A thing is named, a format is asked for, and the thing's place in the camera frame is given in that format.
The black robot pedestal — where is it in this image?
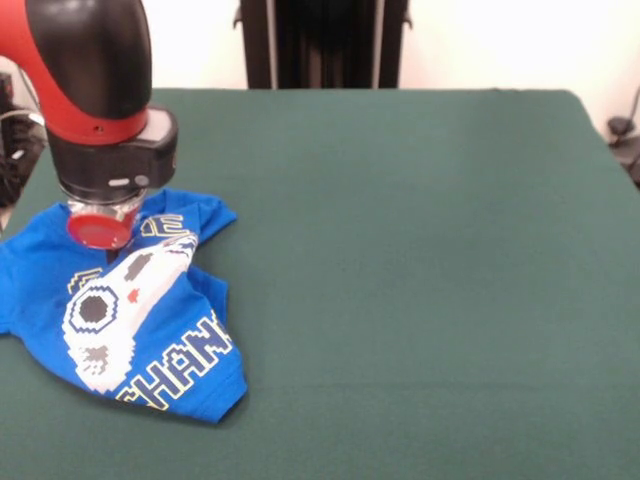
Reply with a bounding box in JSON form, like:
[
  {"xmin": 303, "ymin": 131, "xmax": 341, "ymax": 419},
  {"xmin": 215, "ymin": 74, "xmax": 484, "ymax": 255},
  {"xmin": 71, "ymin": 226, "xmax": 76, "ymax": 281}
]
[{"xmin": 233, "ymin": 0, "xmax": 414, "ymax": 91}]

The black equipment pile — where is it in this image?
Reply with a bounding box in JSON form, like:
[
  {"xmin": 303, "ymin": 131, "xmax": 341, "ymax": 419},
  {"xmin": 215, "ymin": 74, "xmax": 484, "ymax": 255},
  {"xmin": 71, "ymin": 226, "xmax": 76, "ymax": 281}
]
[{"xmin": 0, "ymin": 72, "xmax": 51, "ymax": 207}]

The blue printed t-shirt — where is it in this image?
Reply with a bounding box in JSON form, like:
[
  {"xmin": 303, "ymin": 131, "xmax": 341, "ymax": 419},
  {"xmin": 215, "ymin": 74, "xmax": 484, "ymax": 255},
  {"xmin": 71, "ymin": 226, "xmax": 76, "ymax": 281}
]
[{"xmin": 0, "ymin": 187, "xmax": 249, "ymax": 424}]

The dark green table cloth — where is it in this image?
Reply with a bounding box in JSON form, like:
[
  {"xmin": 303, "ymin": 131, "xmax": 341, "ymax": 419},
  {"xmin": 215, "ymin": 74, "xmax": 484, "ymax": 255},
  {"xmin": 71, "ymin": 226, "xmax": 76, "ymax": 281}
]
[{"xmin": 0, "ymin": 88, "xmax": 640, "ymax": 480}]

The black cable bundle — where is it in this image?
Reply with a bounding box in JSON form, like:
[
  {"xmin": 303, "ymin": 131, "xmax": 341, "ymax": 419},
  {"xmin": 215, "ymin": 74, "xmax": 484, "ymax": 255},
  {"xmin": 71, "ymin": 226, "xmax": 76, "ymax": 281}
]
[{"xmin": 607, "ymin": 84, "xmax": 640, "ymax": 189}]

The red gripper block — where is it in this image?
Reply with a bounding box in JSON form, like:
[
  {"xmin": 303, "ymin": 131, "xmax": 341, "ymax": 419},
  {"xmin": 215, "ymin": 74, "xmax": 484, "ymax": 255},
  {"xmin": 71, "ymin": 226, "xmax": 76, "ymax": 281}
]
[{"xmin": 66, "ymin": 202, "xmax": 144, "ymax": 265}]

